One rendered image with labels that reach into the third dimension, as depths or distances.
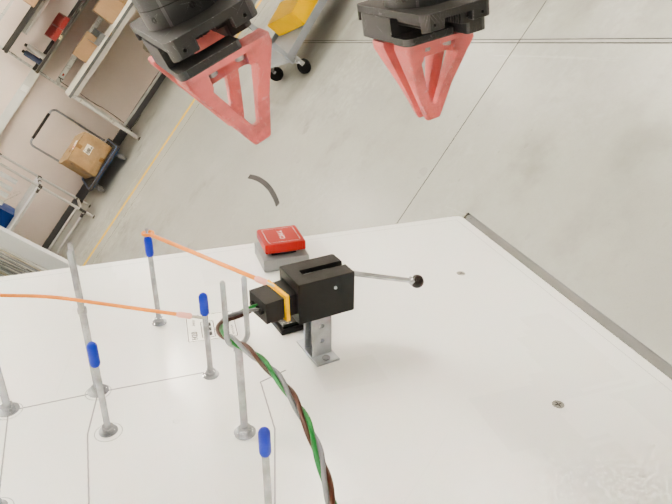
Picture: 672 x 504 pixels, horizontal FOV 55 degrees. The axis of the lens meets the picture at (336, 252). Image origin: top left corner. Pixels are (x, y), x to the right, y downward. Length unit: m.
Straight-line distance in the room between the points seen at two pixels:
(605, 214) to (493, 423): 1.50
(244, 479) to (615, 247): 1.56
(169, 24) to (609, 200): 1.71
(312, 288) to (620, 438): 0.28
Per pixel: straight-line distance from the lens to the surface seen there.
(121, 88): 8.57
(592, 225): 2.02
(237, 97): 0.53
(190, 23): 0.44
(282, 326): 0.65
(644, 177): 2.03
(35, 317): 0.75
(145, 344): 0.66
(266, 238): 0.78
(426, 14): 0.51
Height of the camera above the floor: 1.44
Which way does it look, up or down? 30 degrees down
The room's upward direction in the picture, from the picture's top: 56 degrees counter-clockwise
